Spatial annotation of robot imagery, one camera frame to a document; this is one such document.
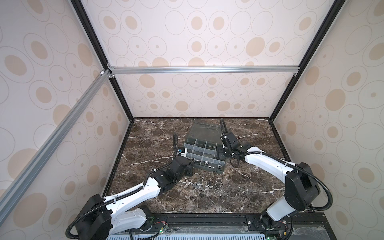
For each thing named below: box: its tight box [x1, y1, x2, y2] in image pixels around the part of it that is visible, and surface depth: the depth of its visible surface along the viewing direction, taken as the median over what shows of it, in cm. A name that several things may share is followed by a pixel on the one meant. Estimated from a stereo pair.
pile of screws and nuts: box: [179, 174, 223, 200], surface depth 87 cm
